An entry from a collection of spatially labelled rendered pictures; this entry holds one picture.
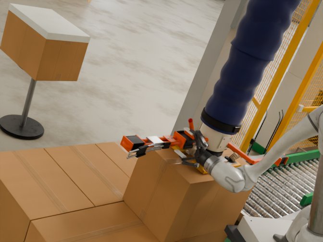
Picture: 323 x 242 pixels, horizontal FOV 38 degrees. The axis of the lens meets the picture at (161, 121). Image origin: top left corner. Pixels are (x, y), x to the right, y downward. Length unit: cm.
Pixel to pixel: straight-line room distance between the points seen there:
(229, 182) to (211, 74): 189
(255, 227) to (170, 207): 45
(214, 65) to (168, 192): 172
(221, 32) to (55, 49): 134
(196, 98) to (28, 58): 143
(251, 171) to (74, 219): 93
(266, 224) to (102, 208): 89
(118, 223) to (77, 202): 26
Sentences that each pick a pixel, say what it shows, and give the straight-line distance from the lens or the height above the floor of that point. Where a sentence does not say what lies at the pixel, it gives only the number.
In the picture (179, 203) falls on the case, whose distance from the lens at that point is 240.
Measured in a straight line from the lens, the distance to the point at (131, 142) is 212.
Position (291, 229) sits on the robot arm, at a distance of 241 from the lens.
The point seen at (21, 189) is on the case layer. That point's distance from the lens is 258.
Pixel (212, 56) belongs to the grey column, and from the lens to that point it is 394.
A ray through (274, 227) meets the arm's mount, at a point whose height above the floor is 83.
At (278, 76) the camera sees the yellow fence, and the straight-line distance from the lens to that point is 368.
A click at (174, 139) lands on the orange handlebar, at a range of 233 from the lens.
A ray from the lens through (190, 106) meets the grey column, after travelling 408.
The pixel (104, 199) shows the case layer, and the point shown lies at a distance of 269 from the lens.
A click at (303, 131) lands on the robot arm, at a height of 144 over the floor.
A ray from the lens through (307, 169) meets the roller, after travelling 440.
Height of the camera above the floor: 203
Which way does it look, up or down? 22 degrees down
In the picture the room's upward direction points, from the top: 22 degrees clockwise
